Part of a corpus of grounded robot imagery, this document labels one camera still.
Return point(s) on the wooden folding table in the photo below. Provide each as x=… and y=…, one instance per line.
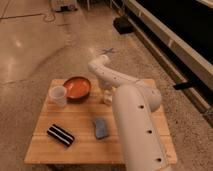
x=77, y=119

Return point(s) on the white plastic bottle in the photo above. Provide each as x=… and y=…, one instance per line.
x=107, y=97

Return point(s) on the long white black bench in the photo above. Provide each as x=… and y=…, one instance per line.
x=183, y=29

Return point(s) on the black white striped box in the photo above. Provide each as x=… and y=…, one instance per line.
x=61, y=135

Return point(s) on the black object on floor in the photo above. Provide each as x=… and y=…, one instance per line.
x=122, y=25

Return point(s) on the clear plastic cup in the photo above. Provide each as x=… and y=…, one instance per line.
x=57, y=95

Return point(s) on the orange ceramic bowl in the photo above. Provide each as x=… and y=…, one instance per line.
x=77, y=87

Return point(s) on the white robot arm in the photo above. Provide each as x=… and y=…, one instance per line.
x=133, y=103

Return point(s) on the grey equipment at top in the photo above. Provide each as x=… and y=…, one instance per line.
x=63, y=5

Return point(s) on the black bracket on bench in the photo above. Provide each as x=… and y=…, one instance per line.
x=184, y=85

